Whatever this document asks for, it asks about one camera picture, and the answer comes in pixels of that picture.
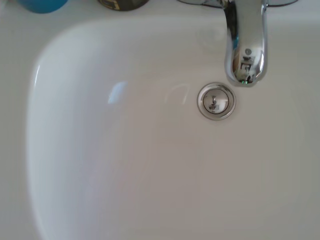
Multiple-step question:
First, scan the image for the white ceramic sink basin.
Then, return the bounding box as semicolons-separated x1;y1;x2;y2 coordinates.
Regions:
0;0;320;240

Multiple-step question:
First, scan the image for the chrome sink drain plug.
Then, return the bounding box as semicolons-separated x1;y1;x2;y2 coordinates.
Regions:
196;82;237;122

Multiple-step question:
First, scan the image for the chrome faucet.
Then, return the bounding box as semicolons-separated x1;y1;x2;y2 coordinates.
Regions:
176;0;296;88

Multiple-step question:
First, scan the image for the dark round container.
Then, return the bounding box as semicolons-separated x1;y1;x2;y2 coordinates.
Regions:
97;0;149;13

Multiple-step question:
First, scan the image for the blue cup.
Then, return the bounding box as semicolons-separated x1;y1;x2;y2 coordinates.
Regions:
24;0;69;13

